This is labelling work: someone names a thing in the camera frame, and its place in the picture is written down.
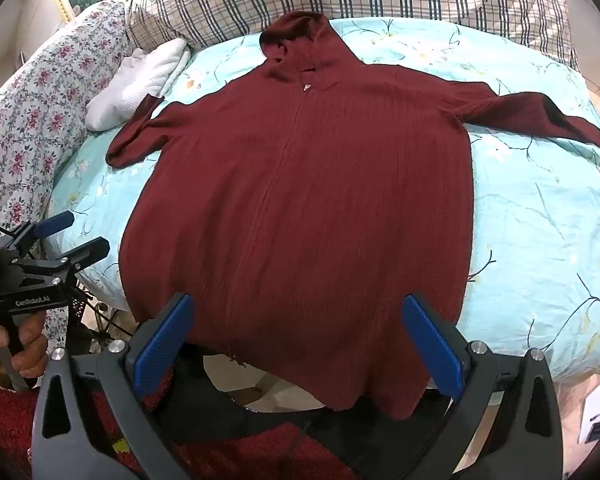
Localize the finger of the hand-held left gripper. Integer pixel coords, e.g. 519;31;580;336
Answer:
0;211;76;261
15;237;111;286

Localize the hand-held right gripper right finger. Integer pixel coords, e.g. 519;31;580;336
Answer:
401;294;566;480

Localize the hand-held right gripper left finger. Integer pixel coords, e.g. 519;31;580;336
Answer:
32;292;196;480

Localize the maroon hooded sweater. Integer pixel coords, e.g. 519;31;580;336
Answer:
105;10;600;421

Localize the person's left forearm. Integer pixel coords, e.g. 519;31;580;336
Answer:
0;360;43;480

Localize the person's left hand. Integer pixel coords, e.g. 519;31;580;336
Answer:
0;312;48;381

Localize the black metal stand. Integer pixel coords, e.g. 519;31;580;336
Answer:
67;280;136;346

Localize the pink floral quilt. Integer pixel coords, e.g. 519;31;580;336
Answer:
0;0;138;356

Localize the light blue floral bed sheet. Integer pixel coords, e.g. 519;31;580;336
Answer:
42;19;600;386

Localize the white pillow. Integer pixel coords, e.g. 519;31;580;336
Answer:
85;37;193;132

